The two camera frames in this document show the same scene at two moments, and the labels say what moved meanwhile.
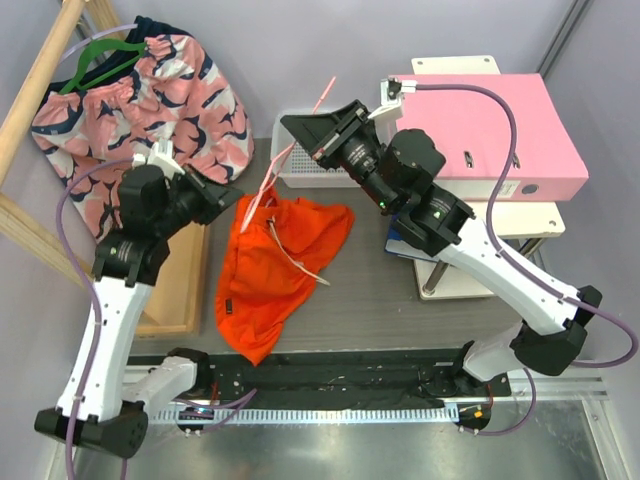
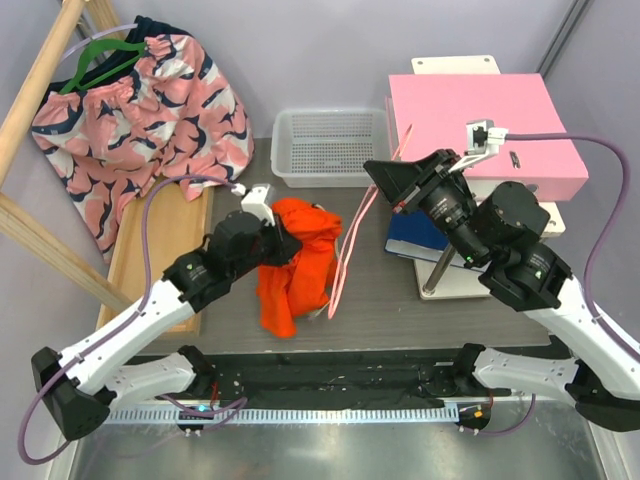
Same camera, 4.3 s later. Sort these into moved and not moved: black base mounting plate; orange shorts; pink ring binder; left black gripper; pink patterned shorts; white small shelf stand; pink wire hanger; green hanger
Moved: orange shorts; pink wire hanger; left black gripper
Not moved: pink ring binder; green hanger; black base mounting plate; pink patterned shorts; white small shelf stand
